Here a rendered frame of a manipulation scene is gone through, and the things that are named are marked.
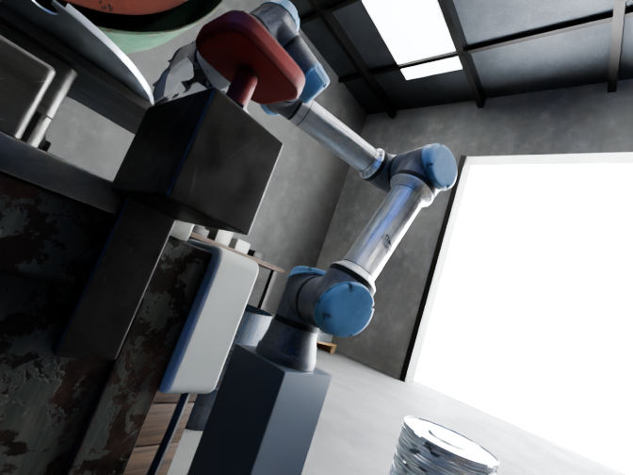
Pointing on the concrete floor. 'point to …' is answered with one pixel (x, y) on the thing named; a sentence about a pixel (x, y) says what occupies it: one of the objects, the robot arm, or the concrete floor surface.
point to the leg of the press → (163, 276)
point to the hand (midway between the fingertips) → (162, 100)
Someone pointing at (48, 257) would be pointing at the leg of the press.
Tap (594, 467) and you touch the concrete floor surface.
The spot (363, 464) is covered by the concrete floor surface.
